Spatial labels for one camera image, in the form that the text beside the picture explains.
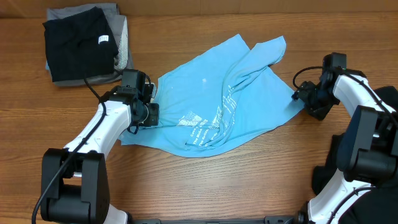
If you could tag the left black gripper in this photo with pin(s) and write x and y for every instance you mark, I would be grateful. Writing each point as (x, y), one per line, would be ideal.
(153, 117)

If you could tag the folded grey garment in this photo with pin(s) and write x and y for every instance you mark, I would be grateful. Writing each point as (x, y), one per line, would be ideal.
(119, 27)

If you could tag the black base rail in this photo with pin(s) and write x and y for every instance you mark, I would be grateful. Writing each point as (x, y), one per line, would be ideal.
(265, 220)

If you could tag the folded black garment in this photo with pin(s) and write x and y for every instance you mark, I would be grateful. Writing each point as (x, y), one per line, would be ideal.
(80, 46)

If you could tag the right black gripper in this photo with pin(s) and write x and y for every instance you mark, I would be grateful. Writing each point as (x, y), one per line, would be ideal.
(303, 95)

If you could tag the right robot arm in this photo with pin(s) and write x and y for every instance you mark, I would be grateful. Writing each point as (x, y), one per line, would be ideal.
(367, 153)

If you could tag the light blue printed t-shirt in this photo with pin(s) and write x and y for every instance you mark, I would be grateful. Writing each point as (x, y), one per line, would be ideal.
(220, 100)

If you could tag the black crumpled garment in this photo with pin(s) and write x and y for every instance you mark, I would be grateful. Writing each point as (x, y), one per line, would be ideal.
(376, 206)

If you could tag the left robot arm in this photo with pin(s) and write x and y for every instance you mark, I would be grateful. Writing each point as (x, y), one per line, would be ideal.
(74, 180)

